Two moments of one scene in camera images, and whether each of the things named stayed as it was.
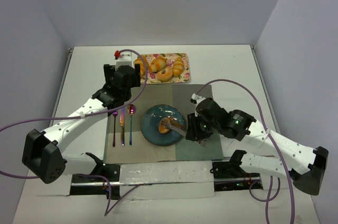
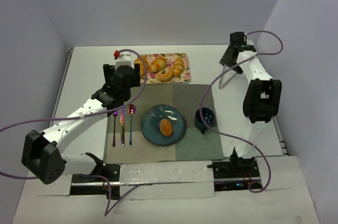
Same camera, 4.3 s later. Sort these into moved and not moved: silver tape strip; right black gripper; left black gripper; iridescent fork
Moved: right black gripper
Not moved: left black gripper; iridescent fork; silver tape strip
